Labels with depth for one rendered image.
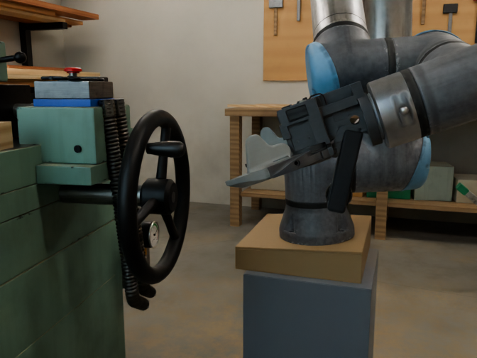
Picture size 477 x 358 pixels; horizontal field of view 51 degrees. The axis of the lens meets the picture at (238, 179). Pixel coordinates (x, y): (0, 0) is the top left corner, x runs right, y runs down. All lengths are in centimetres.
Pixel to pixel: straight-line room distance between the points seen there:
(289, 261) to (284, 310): 12
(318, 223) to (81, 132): 62
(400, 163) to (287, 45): 291
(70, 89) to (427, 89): 53
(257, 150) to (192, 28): 372
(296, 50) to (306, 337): 303
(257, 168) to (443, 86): 24
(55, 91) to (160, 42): 361
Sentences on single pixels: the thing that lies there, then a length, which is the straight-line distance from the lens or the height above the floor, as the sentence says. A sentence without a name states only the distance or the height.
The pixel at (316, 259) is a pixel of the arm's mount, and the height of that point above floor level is 60.
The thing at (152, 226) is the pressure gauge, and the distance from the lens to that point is 113.
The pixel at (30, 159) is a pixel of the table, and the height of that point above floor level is 88.
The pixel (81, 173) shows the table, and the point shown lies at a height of 86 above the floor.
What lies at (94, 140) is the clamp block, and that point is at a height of 91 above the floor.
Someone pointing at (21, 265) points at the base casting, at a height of 72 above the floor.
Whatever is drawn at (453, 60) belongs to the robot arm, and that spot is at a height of 102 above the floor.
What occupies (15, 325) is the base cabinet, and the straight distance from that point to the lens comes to 85.
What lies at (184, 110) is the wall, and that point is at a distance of 432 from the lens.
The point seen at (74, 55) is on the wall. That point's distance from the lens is 488.
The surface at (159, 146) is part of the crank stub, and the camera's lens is 74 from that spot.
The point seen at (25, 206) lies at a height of 81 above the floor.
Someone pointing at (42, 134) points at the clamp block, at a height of 92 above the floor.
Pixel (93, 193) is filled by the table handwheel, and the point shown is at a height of 81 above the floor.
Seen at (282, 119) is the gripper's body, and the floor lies 95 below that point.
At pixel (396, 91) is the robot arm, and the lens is 64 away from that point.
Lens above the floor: 99
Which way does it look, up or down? 10 degrees down
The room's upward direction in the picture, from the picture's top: straight up
